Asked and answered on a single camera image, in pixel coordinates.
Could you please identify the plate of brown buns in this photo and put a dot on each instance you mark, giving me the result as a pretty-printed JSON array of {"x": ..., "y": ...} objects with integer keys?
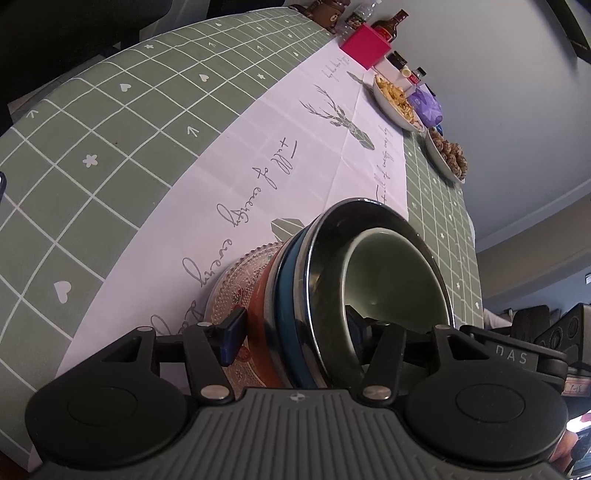
[{"x": 447, "y": 156}]

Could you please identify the green checked tablecloth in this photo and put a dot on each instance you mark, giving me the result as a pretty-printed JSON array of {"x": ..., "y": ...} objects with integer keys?
[{"x": 87, "y": 166}]

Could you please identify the patterned glass plate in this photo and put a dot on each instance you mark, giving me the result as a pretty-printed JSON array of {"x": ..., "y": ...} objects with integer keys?
[{"x": 234, "y": 289}]

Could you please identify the white deer table runner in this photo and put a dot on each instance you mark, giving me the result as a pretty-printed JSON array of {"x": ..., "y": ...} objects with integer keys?
[{"x": 315, "y": 138}]

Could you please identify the clear bottle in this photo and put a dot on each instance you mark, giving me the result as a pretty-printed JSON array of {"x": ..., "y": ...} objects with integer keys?
[{"x": 359, "y": 16}]

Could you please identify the dark liquor bottle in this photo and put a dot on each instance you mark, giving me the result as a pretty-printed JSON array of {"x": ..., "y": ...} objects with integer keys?
[{"x": 388, "y": 28}]

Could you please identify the plate of fries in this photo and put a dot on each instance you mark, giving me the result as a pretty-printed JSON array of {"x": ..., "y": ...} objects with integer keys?
[{"x": 395, "y": 105}]

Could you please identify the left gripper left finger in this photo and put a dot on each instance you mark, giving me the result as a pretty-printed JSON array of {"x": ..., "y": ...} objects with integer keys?
[{"x": 135, "y": 397}]

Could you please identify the blue steel bowl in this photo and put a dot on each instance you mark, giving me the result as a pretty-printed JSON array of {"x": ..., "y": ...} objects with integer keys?
[{"x": 307, "y": 317}]

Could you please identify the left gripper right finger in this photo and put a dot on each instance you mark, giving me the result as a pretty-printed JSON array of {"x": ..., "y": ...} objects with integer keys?
[{"x": 463, "y": 403}]

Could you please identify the green ceramic bowl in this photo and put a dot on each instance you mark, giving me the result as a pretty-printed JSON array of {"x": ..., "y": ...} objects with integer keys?
[{"x": 383, "y": 279}]

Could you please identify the dark lid jar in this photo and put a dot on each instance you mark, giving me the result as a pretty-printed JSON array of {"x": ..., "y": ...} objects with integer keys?
[{"x": 397, "y": 60}]

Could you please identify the brown bear figurine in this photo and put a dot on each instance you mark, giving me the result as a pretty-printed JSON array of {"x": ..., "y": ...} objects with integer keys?
[{"x": 325, "y": 13}]

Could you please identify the pink box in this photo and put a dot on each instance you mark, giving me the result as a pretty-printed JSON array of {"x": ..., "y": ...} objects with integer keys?
[{"x": 366, "y": 46}]

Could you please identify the small dark sauce bottle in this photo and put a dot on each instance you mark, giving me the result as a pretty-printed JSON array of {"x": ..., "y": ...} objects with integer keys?
[{"x": 419, "y": 75}]

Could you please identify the purple tissue pack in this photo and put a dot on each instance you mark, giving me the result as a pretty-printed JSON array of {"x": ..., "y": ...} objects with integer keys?
[{"x": 426, "y": 106}]

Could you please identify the orange steel bowl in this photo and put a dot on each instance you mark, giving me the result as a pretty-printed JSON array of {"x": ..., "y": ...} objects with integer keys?
[{"x": 262, "y": 343}]

